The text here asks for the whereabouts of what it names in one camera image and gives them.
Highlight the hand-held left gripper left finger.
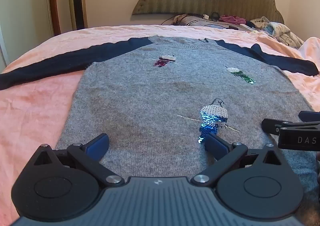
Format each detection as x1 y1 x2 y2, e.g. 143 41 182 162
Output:
32 133 125 188

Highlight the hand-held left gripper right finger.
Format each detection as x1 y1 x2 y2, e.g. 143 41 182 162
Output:
190 133 284 188

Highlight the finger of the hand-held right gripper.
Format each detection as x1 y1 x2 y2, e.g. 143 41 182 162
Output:
299 110 320 122
261 118 320 139

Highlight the grey sweater with navy sleeves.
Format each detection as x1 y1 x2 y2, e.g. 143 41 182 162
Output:
0 36 320 193

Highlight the pile of crumpled clothes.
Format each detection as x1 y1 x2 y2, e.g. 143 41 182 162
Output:
246 16 304 48

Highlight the pink bed sheet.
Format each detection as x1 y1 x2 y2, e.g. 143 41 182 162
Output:
0 24 320 226

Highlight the magenta cloth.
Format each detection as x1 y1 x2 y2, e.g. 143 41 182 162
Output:
219 15 247 24

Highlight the striped pillow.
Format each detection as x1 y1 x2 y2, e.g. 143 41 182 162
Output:
174 14 240 29

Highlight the white wardrobe with flower stickers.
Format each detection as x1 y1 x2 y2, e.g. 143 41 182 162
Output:
0 0 54 67

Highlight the brown wooden frame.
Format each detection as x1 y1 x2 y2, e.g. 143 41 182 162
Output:
48 0 61 36

